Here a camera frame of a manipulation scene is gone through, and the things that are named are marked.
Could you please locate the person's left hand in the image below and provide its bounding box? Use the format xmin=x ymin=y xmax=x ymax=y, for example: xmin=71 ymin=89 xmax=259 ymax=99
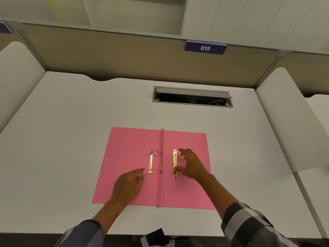
xmin=110 ymin=168 xmax=147 ymax=207

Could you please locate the person's right hand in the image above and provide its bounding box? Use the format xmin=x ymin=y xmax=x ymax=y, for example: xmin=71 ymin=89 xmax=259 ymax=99
xmin=174 ymin=148 xmax=212 ymax=182

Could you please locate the thin metal prong fastener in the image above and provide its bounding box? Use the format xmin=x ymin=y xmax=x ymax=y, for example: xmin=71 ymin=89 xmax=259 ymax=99
xmin=144 ymin=148 xmax=163 ymax=175

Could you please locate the person's left forearm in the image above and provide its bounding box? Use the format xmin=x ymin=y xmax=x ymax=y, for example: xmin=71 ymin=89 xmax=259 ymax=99
xmin=54 ymin=199 xmax=122 ymax=247

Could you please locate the person's right forearm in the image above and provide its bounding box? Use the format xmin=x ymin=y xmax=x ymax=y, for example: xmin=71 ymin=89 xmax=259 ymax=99
xmin=198 ymin=174 xmax=300 ymax=247

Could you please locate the pink paper file folder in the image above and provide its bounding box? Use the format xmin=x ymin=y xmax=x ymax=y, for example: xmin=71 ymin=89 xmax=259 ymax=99
xmin=92 ymin=127 xmax=215 ymax=211

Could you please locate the white desk side divider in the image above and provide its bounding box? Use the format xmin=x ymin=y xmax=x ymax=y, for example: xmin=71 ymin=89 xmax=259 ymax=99
xmin=255 ymin=67 xmax=329 ymax=173
xmin=0 ymin=41 xmax=47 ymax=133

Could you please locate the beige partition panel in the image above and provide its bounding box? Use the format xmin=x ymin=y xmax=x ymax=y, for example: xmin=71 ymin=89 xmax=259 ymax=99
xmin=272 ymin=51 xmax=329 ymax=98
xmin=20 ymin=23 xmax=283 ymax=89

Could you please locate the blue number sign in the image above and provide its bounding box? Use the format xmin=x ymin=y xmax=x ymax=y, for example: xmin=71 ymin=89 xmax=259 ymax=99
xmin=0 ymin=21 xmax=14 ymax=35
xmin=184 ymin=40 xmax=228 ymax=55

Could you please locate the white overhead cabinet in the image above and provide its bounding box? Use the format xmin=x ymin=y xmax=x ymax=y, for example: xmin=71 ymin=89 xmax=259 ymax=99
xmin=0 ymin=0 xmax=329 ymax=55

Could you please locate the grey desk cable tray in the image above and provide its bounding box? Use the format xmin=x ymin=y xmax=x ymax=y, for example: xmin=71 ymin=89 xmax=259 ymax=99
xmin=152 ymin=86 xmax=234 ymax=108

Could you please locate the grey metal partition post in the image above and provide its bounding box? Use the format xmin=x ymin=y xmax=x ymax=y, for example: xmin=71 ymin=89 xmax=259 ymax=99
xmin=17 ymin=29 xmax=50 ymax=72
xmin=253 ymin=50 xmax=287 ymax=90

